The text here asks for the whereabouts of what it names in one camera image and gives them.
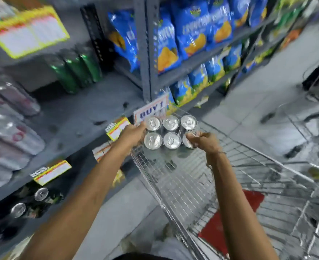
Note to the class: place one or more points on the person's right hand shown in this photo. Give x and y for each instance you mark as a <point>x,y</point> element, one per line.
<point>206,143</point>

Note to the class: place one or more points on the person's left hand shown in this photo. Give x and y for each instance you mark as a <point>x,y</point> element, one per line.
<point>131,136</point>

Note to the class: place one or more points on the person's right fingers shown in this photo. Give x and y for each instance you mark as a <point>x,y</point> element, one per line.
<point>194,135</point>

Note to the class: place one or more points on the person's left fingers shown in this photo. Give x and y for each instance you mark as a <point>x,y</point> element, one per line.
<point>143,129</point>

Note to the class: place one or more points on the pack of silver cans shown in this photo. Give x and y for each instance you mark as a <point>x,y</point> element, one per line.
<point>171,132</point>

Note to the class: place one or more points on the person's left forearm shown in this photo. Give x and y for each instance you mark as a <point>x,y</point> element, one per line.
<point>83,197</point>

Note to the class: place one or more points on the person's right forearm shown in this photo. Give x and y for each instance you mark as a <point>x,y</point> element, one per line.
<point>237,208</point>

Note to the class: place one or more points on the white promotion sign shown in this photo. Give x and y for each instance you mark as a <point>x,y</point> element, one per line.
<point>151,108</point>

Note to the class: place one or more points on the yellow shelf price tag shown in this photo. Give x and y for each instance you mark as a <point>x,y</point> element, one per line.
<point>102,151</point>
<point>52,172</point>
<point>118,128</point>

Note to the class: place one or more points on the yellow snack packet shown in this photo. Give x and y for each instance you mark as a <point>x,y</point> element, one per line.
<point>118,177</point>

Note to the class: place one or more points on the row of small blue chip bags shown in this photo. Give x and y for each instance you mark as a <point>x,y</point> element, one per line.
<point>200,75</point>

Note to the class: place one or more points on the grey metal shelf unit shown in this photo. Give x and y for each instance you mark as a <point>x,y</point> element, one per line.
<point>146,51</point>

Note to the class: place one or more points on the green plastic bottle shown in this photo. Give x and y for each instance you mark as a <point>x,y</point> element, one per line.
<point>64,77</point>
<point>78,69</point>
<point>91,63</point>

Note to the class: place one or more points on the red cart seat flap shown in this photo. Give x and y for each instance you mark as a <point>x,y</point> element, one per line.
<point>216,230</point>

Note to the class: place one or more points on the row of large blue chip bags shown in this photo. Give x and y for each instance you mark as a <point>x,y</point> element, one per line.
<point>189,27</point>

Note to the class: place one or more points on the person's grey clothing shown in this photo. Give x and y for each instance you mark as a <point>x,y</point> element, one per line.
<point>173,250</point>

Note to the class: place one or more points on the dark can pack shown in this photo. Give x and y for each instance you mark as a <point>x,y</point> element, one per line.
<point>37,199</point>

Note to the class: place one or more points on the stack of silver drink packs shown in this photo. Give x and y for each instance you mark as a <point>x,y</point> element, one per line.
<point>10,132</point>

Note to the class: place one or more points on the large yellow price sign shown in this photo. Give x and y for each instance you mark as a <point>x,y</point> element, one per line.
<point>29,32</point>

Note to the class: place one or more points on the row of green snack packets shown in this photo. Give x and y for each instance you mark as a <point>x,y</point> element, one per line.
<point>289,13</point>

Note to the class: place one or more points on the black perforated shelf bracket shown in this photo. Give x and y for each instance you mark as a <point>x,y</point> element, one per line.
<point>93,32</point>

